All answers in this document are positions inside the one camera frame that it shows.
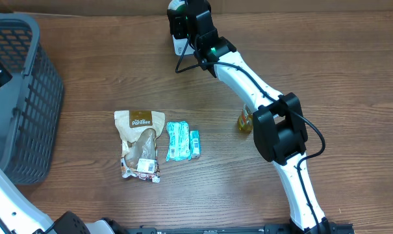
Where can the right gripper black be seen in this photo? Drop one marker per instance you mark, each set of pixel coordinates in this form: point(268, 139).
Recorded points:
point(180, 24)

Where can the small teal white box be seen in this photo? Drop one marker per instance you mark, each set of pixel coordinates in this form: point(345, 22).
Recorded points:
point(195, 148)

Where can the brown snack packet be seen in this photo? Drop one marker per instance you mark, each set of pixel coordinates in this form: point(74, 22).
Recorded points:
point(139, 130)

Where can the yellow dish soap bottle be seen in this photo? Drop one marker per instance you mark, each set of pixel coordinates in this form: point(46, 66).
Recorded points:
point(245, 121)

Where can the teal white pouch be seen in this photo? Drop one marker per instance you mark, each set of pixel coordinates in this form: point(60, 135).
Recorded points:
point(179, 144)

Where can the green lid jar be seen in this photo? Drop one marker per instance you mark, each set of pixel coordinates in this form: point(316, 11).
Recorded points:
point(175, 4)

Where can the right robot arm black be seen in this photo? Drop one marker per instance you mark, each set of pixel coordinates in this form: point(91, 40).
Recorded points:
point(279, 127)

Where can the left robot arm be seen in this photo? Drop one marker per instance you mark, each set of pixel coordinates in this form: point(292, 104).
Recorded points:
point(18, 215)

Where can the white barcode scanner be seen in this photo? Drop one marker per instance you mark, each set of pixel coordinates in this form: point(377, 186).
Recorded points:
point(180, 45)

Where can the grey plastic shopping basket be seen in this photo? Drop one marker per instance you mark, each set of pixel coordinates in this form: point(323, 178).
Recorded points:
point(31, 105)

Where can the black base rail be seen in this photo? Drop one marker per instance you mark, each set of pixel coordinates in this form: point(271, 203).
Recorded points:
point(266, 229)

